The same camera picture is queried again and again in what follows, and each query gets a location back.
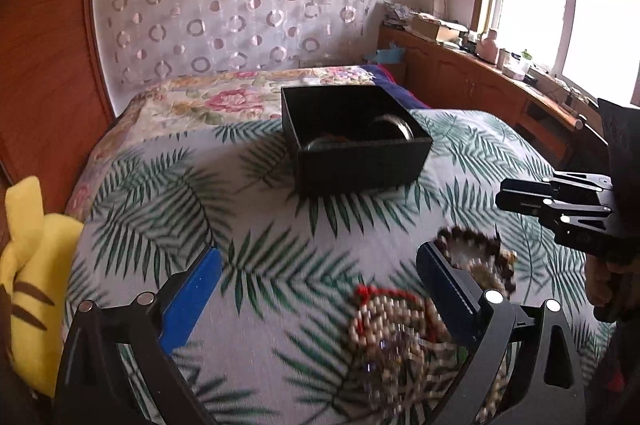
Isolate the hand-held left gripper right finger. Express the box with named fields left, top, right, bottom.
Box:
left=416, top=241, right=587, bottom=425

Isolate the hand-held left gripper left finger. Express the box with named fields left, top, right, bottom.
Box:
left=54, top=246, right=223, bottom=425

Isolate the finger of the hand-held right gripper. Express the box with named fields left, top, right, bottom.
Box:
left=496, top=172, right=614, bottom=212
left=540, top=199, right=615, bottom=252

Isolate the dark brown bead bracelet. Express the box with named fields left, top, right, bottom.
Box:
left=434, top=226, right=519, bottom=297

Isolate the red cord bracelet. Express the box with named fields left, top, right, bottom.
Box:
left=356, top=284, right=401, bottom=308

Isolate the pile of beaded bracelets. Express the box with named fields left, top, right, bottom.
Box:
left=345, top=285, right=507, bottom=425

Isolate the black jewelry box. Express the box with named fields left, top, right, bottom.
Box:
left=281, top=84, right=433, bottom=197

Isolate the person's right forearm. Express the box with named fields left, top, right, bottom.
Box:
left=597, top=312, right=640, bottom=425

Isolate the person's right hand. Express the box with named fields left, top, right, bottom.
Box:
left=586, top=250, right=632, bottom=323

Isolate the leaf-print bedsheet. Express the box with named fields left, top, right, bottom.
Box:
left=65, top=108, right=618, bottom=425

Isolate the white tissue container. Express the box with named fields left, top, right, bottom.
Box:
left=505, top=55, right=531, bottom=81

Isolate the wooden side cabinet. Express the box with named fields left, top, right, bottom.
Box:
left=377, top=22, right=608, bottom=166

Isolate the silver bangle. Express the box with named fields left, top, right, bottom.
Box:
left=304, top=132, right=361, bottom=152
left=371, top=114, right=416, bottom=142

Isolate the pink jug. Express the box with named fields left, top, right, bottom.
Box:
left=475, top=28, right=501, bottom=61

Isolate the yellow plush toy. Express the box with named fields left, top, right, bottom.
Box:
left=0, top=176, right=85, bottom=398

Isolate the dark blue blanket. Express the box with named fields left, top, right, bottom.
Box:
left=365, top=62, right=431, bottom=110

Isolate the cardboard box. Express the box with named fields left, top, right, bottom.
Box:
left=407, top=15, right=468, bottom=43

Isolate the light blue bag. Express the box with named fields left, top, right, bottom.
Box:
left=365, top=45, right=406, bottom=66

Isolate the floral quilt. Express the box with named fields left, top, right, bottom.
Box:
left=65, top=65, right=391, bottom=221

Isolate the pile of papers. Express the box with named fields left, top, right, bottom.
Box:
left=382, top=0, right=426, bottom=31

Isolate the wooden wardrobe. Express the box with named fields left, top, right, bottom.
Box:
left=0, top=0, right=118, bottom=216

